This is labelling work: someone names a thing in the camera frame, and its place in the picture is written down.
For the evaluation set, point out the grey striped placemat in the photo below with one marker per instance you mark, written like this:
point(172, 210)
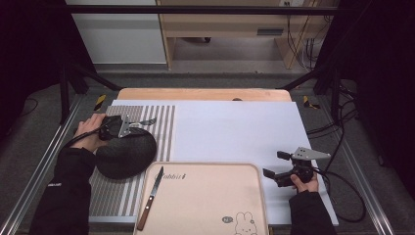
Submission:
point(111, 196)

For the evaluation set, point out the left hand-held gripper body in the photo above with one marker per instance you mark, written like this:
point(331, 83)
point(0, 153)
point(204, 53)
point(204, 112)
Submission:
point(112, 127)

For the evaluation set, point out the black horizontal frame bar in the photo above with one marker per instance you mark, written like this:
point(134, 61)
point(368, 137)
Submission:
point(195, 9)

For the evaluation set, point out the black metal stand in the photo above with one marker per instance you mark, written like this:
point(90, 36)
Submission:
point(335, 98)
point(64, 98)

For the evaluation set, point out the black round plate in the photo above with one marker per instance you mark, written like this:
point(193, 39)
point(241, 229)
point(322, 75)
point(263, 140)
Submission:
point(127, 156)

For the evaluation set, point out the person's left hand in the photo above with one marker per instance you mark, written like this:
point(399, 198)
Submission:
point(88, 133)

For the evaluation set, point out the white table cover sheet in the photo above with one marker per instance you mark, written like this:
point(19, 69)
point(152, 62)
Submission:
point(228, 130)

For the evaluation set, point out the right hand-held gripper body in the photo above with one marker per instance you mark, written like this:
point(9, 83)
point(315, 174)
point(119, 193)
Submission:
point(303, 169)

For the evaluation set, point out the aluminium floor rail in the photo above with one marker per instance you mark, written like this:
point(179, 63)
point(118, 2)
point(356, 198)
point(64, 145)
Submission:
point(378, 215)
point(39, 169)

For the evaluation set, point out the person's right hand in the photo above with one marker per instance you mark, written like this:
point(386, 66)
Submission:
point(308, 186)

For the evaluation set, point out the white power strip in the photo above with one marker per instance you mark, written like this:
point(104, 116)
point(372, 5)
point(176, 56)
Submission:
point(292, 2)

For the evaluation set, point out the light wooden desk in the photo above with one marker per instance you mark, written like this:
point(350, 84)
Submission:
point(221, 23)

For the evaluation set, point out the yellow black floor tape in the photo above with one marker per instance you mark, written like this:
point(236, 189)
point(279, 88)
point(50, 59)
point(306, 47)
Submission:
point(100, 102)
point(308, 103)

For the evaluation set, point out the black curtain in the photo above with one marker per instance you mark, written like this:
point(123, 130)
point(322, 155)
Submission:
point(32, 49)
point(375, 81)

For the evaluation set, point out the beige tray with rabbit print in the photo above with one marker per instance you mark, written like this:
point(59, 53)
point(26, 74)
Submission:
point(208, 196)

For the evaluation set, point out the white cabinet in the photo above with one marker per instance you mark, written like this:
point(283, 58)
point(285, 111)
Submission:
point(120, 39)

